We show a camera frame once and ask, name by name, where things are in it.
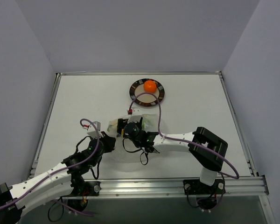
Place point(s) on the aluminium front rail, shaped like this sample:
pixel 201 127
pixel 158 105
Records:
pixel 169 188

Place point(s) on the green fake fruit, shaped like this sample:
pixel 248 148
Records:
pixel 149 122

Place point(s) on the orange fake persimmon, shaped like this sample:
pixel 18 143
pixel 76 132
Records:
pixel 150 86

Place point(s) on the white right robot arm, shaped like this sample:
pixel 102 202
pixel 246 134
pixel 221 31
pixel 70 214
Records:
pixel 204 145

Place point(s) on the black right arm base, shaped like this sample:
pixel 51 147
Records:
pixel 203 197

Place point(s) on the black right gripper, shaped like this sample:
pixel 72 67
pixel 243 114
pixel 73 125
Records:
pixel 121 124

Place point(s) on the brown rimmed ceramic plate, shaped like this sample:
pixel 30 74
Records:
pixel 146 99

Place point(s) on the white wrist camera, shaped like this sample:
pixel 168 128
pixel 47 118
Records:
pixel 135 115
pixel 92 129

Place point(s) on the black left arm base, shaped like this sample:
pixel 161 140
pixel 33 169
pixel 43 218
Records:
pixel 78 206

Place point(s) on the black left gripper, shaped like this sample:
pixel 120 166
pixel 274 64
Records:
pixel 110 142

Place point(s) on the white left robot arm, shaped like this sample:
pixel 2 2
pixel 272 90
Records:
pixel 65 179

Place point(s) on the clear printed plastic bag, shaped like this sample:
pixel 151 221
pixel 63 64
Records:
pixel 119 155

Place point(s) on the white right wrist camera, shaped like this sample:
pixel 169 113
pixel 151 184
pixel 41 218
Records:
pixel 135 115

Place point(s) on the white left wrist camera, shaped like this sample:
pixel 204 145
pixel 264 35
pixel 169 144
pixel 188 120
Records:
pixel 92 129

